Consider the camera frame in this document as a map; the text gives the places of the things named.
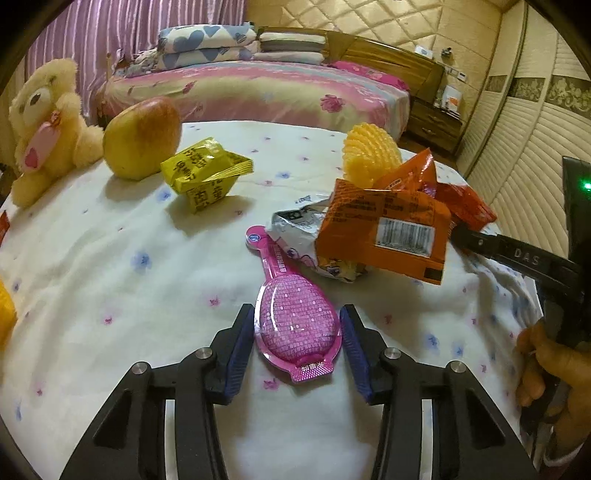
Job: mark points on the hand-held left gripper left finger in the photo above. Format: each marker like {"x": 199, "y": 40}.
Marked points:
{"x": 238, "y": 355}

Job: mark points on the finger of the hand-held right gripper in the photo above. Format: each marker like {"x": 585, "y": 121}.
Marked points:
{"x": 508, "y": 254}

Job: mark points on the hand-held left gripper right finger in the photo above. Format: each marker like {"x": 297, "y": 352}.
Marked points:
{"x": 358, "y": 355}

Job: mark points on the pink spoon-shaped package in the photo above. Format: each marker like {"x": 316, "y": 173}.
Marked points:
{"x": 295, "y": 318}

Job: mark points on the orange snack bag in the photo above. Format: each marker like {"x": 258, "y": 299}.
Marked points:
{"x": 378, "y": 217}

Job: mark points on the yellow ridged chip toy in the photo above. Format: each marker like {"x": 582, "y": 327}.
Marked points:
{"x": 369, "y": 157}

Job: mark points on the yellow foam fruit net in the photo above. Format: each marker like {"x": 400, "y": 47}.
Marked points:
{"x": 5, "y": 314}

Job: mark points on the person's right hand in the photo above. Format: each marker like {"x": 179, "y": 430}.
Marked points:
{"x": 572, "y": 392}

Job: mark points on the cream louvered sliding wardrobe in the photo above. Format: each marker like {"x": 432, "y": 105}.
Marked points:
{"x": 521, "y": 138}

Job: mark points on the silver printed wrapper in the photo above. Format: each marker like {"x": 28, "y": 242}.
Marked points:
{"x": 295, "y": 230}

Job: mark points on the white dotted blanket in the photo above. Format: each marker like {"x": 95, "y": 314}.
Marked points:
{"x": 115, "y": 277}

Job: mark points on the wooden nightstand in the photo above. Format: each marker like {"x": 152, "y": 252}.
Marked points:
{"x": 434, "y": 124}

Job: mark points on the white paper bag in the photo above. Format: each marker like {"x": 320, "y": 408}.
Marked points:
{"x": 450, "y": 99}

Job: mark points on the yellow snack packet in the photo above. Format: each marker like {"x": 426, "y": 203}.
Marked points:
{"x": 198, "y": 170}

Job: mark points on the small white device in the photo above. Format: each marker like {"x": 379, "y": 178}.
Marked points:
{"x": 424, "y": 51}

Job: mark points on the wooden headboard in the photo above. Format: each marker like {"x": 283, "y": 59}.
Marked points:
{"x": 397, "y": 60}

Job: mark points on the yellow red apple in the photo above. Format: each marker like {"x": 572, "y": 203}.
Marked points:
{"x": 138, "y": 138}

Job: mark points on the bed with pink floral sheet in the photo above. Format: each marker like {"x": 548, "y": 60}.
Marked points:
{"x": 254, "y": 92}

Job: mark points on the small red box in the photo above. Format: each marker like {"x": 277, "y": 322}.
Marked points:
{"x": 3, "y": 226}

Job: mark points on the grey striped pillow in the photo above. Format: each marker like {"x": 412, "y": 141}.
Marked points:
{"x": 291, "y": 40}
{"x": 288, "y": 57}

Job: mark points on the floral cloth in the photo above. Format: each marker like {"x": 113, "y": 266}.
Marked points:
{"x": 138, "y": 62}

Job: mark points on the cream teddy bear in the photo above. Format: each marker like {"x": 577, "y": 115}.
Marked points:
{"x": 46, "y": 106}

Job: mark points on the folded heart-print quilt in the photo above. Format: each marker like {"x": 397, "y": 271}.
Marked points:
{"x": 203, "y": 41}

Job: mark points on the purple curtain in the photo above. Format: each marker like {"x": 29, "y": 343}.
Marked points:
{"x": 115, "y": 27}

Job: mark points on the wall switch panel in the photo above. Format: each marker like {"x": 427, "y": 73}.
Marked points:
{"x": 456, "y": 76}

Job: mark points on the wall lamp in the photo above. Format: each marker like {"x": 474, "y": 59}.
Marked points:
{"x": 446, "y": 51}

